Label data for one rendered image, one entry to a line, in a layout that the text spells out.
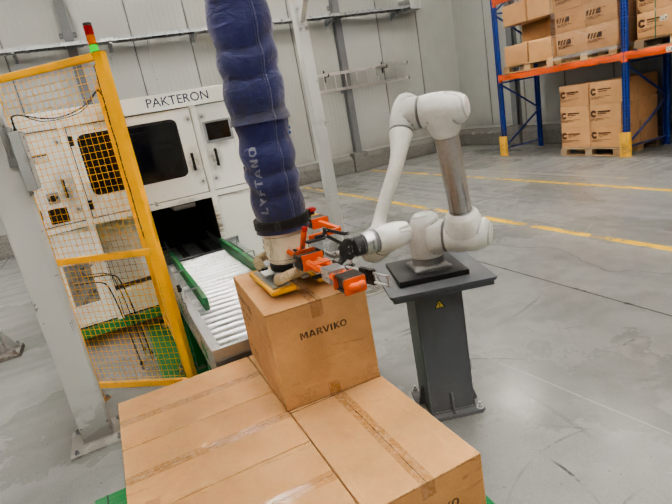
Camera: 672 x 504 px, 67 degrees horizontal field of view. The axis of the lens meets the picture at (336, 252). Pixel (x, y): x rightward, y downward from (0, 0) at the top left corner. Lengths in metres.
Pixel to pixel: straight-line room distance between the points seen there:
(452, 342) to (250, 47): 1.63
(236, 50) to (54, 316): 1.84
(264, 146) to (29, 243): 1.56
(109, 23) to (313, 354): 9.96
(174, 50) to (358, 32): 4.23
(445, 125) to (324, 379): 1.11
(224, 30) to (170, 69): 9.42
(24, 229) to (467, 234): 2.21
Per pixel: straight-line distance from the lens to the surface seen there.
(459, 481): 1.70
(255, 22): 1.95
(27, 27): 11.36
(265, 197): 1.96
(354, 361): 2.03
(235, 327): 2.94
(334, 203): 5.68
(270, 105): 1.93
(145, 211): 3.09
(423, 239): 2.43
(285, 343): 1.90
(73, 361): 3.23
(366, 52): 12.89
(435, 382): 2.69
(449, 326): 2.57
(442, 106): 2.12
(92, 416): 3.37
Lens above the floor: 1.61
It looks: 16 degrees down
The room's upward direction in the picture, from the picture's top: 11 degrees counter-clockwise
